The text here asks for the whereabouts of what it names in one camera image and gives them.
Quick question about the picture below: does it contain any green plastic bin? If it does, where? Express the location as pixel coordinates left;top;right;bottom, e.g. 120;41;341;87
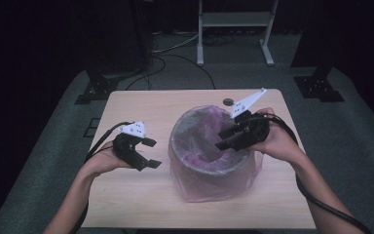
168;105;257;197

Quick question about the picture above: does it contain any black metal stand base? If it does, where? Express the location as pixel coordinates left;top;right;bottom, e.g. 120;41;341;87
74;67;121;105
292;64;345;103

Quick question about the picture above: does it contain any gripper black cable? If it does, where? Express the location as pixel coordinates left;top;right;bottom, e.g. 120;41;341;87
246;113;373;234
69;121;133;234

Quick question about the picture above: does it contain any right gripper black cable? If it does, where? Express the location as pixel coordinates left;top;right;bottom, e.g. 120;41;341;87
246;113;373;234

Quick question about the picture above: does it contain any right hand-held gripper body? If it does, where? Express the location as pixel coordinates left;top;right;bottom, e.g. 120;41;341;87
229;87;271;152

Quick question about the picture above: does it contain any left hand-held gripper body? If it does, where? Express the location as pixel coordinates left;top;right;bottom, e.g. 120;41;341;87
111;121;148;173

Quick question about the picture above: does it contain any person's left hand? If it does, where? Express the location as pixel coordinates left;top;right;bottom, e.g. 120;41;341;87
81;139;134;178

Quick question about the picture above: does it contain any black floor cable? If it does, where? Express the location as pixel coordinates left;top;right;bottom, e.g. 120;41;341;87
125;57;167;91
152;53;216;91

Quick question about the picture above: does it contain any white metal stand frame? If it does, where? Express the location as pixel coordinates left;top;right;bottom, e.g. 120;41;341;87
196;0;280;67

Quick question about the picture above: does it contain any person's right hand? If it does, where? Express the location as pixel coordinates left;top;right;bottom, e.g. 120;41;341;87
248;107;307;164

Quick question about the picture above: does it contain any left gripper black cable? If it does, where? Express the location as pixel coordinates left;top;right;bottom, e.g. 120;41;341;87
69;121;133;234

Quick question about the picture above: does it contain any black table bracket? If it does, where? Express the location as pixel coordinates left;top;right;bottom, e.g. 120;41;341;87
83;117;101;138

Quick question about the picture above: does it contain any grey floor cable bundle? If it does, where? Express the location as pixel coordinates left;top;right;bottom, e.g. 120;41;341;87
152;30;200;55

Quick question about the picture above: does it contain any pink plastic bag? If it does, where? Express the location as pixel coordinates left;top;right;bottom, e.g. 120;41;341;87
168;104;265;204

